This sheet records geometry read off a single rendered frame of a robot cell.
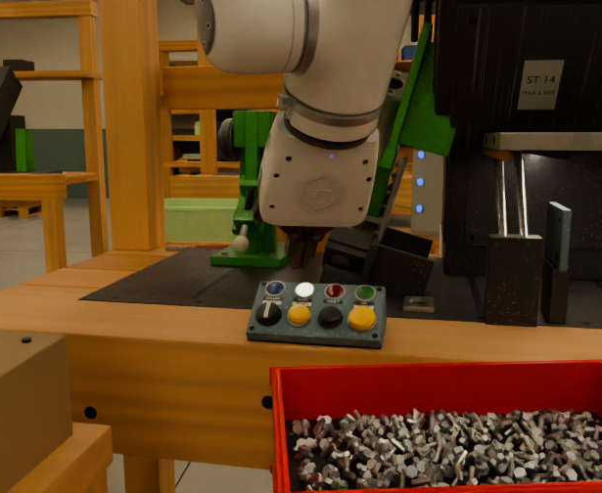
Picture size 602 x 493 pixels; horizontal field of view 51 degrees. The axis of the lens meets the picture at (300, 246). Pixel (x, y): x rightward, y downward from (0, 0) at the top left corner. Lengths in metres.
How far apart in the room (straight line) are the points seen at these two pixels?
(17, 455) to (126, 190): 0.90
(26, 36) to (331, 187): 12.22
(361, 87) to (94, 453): 0.40
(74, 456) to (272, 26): 0.40
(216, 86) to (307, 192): 0.88
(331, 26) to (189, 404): 0.46
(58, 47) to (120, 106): 11.02
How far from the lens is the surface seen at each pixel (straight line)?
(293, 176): 0.54
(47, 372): 0.59
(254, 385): 0.71
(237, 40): 0.44
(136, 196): 1.39
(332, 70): 0.47
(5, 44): 12.91
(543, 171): 1.05
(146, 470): 1.58
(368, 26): 0.46
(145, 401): 0.77
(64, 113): 12.30
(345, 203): 0.57
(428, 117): 0.88
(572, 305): 0.93
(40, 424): 0.60
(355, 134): 0.51
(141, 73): 1.38
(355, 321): 0.68
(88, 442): 0.63
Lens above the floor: 1.13
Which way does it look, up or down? 10 degrees down
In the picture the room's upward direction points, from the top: straight up
